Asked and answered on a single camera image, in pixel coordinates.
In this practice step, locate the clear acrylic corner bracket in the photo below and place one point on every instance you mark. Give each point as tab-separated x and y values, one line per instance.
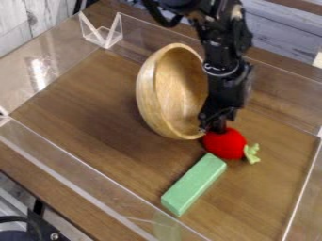
105	37

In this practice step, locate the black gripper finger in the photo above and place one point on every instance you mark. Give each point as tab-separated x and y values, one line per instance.
213	120

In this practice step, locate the green rectangular block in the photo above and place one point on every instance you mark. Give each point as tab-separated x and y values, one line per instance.
189	188

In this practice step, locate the clear acrylic tray wall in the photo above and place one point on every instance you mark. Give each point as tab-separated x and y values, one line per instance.
150	143

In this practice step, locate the black metal table bracket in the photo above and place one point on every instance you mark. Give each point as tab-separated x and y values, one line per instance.
39	229

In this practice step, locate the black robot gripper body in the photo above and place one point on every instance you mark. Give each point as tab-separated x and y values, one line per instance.
228	94

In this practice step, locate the wooden bowl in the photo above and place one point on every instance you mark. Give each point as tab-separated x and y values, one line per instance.
171	90

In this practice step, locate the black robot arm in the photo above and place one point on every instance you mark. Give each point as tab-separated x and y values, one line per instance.
221	26

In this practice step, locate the red plush strawberry toy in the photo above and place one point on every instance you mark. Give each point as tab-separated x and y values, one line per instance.
230	146

